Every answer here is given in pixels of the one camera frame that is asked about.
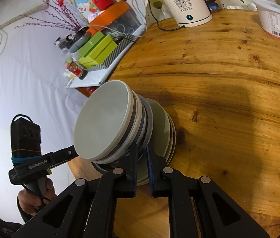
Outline white bowl blue stripe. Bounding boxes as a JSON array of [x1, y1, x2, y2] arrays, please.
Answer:
[[74, 80, 134, 161], [92, 91, 147, 164]]

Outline green plate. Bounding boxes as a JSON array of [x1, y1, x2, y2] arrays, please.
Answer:
[[137, 111, 176, 186], [137, 98, 171, 186], [137, 114, 176, 186]]

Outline steel mixing bowl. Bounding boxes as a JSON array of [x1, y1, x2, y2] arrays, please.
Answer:
[[92, 94, 154, 174]]

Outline person's left hand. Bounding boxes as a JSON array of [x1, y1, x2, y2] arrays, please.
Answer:
[[18, 178, 57, 216]]

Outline red small figurine jar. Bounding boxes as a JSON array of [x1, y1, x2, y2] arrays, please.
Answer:
[[64, 59, 87, 80]]

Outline white side shelf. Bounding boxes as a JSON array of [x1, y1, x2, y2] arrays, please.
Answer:
[[68, 25, 146, 88]]

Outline grey device on boxes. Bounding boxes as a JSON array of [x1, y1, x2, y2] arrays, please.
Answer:
[[54, 26, 92, 53]]

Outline lime green box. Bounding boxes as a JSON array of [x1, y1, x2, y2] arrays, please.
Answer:
[[78, 36, 117, 68]]

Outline dark green flat box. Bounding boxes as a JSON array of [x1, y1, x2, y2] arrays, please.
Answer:
[[77, 32, 104, 57]]

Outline striped grey tray box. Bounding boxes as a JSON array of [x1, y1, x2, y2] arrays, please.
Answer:
[[85, 34, 136, 72]]

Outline purple dried flower branches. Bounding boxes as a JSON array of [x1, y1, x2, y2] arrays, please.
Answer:
[[15, 0, 82, 32]]

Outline orange lid storage box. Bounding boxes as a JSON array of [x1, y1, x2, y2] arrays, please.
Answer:
[[87, 1, 142, 36]]

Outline white plastic tub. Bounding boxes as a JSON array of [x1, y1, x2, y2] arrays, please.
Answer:
[[253, 0, 280, 38]]

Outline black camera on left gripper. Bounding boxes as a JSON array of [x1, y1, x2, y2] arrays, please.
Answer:
[[10, 114, 42, 165]]

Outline black kettle power cable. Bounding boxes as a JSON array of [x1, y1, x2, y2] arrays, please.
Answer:
[[146, 0, 186, 32]]

